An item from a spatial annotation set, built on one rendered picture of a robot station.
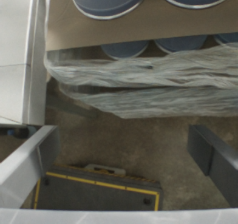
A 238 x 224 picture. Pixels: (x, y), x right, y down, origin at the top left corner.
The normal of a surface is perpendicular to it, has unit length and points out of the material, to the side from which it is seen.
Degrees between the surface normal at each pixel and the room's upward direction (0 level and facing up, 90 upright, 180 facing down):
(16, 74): 0
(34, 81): 90
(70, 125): 0
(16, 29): 0
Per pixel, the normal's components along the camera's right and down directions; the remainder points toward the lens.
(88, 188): -0.15, -0.15
